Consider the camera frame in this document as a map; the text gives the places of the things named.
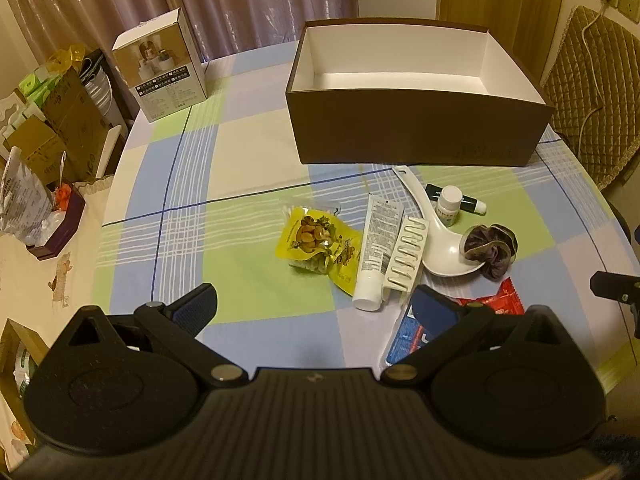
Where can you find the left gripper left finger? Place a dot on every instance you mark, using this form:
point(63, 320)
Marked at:
point(174, 328)

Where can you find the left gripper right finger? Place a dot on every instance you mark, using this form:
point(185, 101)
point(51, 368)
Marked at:
point(457, 337)

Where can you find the red snack packet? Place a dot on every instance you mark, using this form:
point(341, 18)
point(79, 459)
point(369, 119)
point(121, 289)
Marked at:
point(505, 300)

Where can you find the white rice spoon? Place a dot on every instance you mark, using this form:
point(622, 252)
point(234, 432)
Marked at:
point(441, 256)

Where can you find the clear plastic ampoule tray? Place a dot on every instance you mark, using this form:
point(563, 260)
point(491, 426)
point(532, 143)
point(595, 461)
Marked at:
point(406, 256)

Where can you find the brown velvet scrunchie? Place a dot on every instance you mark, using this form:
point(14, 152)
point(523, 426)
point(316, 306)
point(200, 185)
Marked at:
point(495, 247)

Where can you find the small white pill bottle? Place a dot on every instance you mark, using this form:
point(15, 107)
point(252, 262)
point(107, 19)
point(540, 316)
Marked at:
point(448, 205)

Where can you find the dark green lip gel tube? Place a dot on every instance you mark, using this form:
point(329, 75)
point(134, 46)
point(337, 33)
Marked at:
point(468, 204)

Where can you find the white cream tube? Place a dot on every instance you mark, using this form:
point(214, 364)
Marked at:
point(380, 233)

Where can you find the yellow snack pouch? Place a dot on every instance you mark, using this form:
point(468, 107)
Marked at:
point(317, 241)

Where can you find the white plastic bag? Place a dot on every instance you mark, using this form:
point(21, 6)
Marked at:
point(25, 201)

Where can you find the quilted gold chair cushion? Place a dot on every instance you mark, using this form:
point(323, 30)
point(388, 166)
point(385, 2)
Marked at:
point(594, 87)

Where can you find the brown cardboard boxes stack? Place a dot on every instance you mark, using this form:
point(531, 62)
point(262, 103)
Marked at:
point(63, 137)

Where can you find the large brown cardboard box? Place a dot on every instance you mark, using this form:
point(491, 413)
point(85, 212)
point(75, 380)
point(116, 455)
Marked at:
point(406, 91)

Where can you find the white product carton box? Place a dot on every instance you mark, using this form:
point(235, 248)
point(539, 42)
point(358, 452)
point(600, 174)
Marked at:
point(160, 64)

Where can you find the green tissue packs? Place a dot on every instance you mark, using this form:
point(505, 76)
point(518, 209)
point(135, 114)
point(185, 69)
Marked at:
point(36, 86)

